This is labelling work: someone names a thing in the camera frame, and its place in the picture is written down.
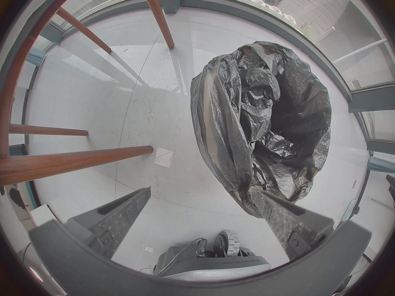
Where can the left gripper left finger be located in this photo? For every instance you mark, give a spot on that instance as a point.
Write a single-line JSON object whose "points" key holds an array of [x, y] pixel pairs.
{"points": [[120, 220]]}

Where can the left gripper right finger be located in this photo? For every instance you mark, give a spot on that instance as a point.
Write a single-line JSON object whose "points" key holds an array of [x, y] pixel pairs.
{"points": [[290, 227]]}

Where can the black plastic bag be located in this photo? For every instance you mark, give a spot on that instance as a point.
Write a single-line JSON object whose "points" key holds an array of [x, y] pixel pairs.
{"points": [[222, 119]]}

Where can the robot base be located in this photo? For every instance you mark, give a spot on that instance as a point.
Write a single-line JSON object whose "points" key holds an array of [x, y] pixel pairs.
{"points": [[234, 262]]}

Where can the white cushioned wooden chair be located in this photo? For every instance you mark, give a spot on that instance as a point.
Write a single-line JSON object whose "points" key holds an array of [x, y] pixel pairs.
{"points": [[77, 159]]}

